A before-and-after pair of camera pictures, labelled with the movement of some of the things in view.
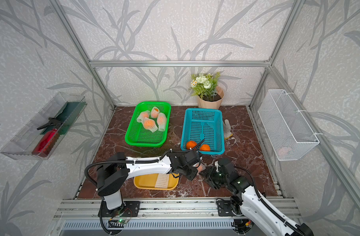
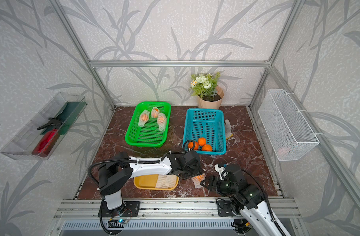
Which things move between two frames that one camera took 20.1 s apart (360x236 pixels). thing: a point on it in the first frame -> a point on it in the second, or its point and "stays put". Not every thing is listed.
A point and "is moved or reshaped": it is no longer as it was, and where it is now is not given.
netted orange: (148, 124) -> (197, 180)
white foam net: (162, 181) stays put
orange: (205, 147) stays put
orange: (201, 167) is moved or reshaped
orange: (191, 144) stays put
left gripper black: (194, 173) stays put
